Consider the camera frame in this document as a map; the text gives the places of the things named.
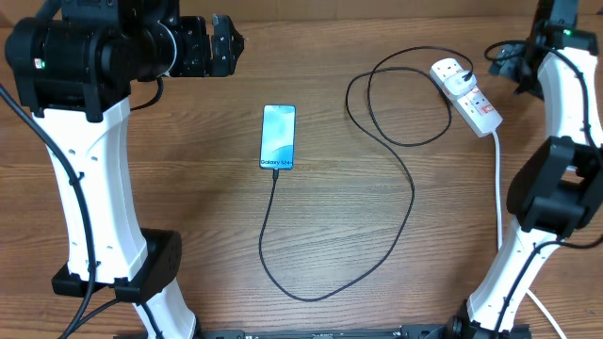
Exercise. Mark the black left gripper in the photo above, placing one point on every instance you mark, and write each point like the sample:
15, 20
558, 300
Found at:
227, 43

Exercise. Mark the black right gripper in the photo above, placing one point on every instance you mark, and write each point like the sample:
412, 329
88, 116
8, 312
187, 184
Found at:
505, 64

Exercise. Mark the Samsung Galaxy smartphone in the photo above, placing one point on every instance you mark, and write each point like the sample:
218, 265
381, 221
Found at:
278, 137

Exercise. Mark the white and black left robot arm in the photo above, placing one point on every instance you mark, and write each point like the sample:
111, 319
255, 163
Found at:
74, 62

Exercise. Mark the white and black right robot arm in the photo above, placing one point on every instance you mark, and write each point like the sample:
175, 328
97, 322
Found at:
559, 189

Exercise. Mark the white charger plug adapter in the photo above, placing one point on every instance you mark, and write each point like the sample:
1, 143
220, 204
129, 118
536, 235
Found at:
460, 83

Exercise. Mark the white power strip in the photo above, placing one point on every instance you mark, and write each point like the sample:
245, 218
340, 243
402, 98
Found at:
474, 107

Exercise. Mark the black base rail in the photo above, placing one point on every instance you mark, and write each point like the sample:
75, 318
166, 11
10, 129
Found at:
404, 332

